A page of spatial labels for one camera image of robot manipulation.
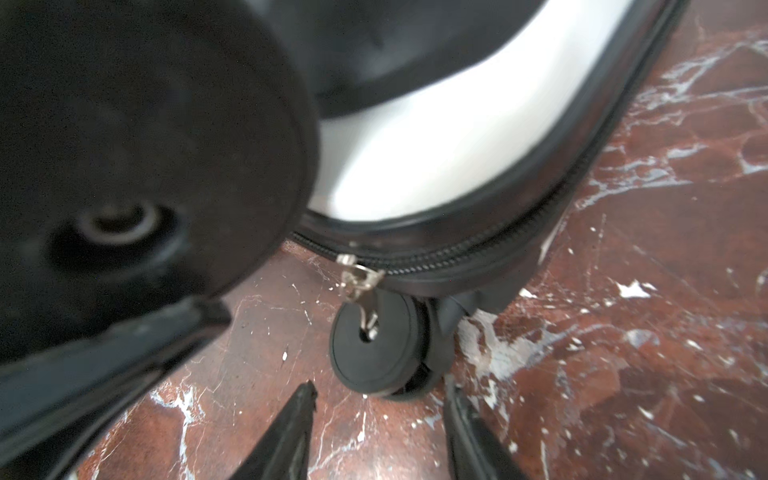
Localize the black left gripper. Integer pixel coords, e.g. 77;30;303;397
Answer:
1;298;232;479

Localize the black and white suitcase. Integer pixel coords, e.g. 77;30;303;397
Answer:
1;1;686;401

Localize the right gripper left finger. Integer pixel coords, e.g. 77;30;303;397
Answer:
230;381;318;480

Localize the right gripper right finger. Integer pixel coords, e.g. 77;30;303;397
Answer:
443;383;526;480

